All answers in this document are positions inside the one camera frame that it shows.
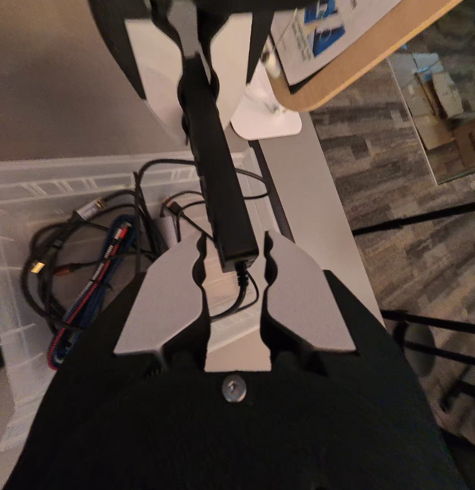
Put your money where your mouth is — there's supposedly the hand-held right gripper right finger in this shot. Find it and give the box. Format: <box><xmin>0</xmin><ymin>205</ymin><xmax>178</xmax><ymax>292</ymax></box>
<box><xmin>260</xmin><ymin>231</ymin><xmax>357</xmax><ymax>354</ymax></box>

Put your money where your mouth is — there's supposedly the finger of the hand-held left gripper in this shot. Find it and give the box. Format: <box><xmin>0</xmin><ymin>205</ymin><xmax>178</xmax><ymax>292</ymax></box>
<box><xmin>207</xmin><ymin>13</ymin><xmax>261</xmax><ymax>121</ymax></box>
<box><xmin>124</xmin><ymin>17</ymin><xmax>192</xmax><ymax>144</ymax></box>

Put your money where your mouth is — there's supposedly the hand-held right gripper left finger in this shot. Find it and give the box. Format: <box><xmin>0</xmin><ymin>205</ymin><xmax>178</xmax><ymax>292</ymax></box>
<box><xmin>113</xmin><ymin>231</ymin><xmax>212</xmax><ymax>356</ymax></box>

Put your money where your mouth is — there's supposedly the black usb hub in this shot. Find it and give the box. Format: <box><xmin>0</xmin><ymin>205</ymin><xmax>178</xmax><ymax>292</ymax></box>
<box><xmin>178</xmin><ymin>54</ymin><xmax>260</xmax><ymax>273</ymax></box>

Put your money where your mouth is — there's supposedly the clear plastic storage bin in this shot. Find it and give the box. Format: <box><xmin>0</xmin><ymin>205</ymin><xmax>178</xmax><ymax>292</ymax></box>
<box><xmin>0</xmin><ymin>147</ymin><xmax>272</xmax><ymax>454</ymax></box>

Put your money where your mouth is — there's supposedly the instruction sheet on wooden board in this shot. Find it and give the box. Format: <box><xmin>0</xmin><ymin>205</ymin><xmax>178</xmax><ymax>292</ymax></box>
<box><xmin>270</xmin><ymin>0</ymin><xmax>466</xmax><ymax>112</ymax></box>

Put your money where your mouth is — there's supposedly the cardboard box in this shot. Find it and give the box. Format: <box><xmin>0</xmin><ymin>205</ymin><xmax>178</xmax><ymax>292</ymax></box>
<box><xmin>454</xmin><ymin>119</ymin><xmax>475</xmax><ymax>169</ymax></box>

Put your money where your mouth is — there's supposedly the blue red braided cable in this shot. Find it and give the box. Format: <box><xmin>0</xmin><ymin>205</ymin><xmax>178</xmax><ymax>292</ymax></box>
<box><xmin>48</xmin><ymin>214</ymin><xmax>136</xmax><ymax>370</ymax></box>

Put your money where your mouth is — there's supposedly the thin black usb cable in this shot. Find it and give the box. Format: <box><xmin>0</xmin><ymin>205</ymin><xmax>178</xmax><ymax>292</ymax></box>
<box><xmin>136</xmin><ymin>159</ymin><xmax>269</xmax><ymax>246</ymax></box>

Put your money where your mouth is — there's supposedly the black cable copper plug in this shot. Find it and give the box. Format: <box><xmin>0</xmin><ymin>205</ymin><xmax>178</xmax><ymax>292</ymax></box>
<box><xmin>52</xmin><ymin>264</ymin><xmax>119</xmax><ymax>278</ymax></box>

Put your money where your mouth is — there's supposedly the black cable gold plug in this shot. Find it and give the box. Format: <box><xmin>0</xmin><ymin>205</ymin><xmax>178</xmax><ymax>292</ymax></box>
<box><xmin>21</xmin><ymin>226</ymin><xmax>108</xmax><ymax>334</ymax></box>

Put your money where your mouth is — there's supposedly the black metal stand frame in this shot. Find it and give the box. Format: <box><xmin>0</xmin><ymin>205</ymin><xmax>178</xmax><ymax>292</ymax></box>
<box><xmin>352</xmin><ymin>201</ymin><xmax>475</xmax><ymax>414</ymax></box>

